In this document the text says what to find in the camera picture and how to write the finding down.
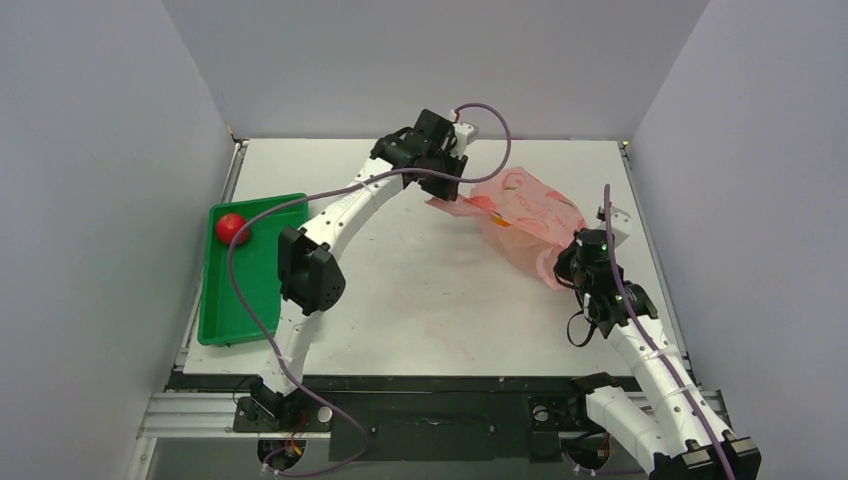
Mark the pink plastic bag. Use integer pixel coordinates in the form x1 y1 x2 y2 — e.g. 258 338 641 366
426 167 587 290

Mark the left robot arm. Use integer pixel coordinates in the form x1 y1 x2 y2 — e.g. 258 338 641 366
251 110 479 430

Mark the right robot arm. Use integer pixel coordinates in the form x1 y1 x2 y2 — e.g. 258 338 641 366
553 228 762 479

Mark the red fake apple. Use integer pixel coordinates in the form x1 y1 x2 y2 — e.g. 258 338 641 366
214 213 250 246

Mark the green plastic tray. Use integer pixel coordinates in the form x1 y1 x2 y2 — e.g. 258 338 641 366
196 193 309 346

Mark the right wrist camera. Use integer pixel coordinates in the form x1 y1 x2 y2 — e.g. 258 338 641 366
596 206 634 248

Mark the black loop cable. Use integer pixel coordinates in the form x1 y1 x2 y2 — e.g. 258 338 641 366
566 294 598 349

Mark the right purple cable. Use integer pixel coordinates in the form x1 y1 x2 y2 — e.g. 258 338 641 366
563 184 738 480

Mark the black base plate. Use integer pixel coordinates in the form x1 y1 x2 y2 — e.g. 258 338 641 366
165 374 698 464

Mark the aluminium frame rail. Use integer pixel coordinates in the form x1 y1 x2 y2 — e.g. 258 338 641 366
140 391 579 439

